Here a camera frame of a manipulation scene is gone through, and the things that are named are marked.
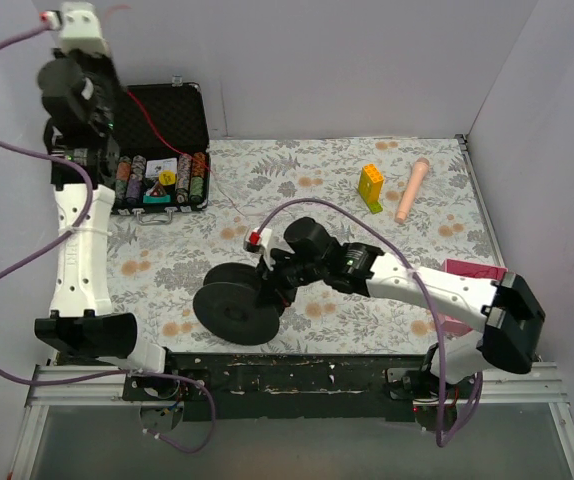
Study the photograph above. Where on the yellow toy brick tower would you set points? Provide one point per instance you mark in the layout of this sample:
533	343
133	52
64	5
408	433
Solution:
370	184

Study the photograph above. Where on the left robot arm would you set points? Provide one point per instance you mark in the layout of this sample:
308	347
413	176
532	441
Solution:
79	93

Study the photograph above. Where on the black front base bar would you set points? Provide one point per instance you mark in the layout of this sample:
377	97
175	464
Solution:
280	386

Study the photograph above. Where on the pink plastic box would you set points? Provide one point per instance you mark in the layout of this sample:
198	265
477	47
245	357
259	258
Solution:
453	320

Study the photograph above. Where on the black poker chip case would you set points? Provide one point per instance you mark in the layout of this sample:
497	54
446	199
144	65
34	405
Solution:
162	129

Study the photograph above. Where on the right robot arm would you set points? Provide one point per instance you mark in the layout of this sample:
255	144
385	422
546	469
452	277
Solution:
504	317

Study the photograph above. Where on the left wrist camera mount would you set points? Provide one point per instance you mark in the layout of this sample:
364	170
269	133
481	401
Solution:
78	28

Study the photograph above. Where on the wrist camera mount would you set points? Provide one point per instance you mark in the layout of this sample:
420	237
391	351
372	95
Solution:
78	28
261	242

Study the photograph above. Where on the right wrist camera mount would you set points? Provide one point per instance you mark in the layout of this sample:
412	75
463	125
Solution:
261	242

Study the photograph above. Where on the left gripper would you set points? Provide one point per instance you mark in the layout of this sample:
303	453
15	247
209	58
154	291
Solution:
105	67

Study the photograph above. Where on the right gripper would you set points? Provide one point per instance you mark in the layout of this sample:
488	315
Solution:
277	279

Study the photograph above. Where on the black cable spool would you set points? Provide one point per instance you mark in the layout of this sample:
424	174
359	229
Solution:
232	305

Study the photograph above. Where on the beige toy microphone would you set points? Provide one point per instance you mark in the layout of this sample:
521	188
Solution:
419	170

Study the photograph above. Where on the floral table mat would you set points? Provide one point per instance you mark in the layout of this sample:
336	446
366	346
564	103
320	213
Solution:
154	269

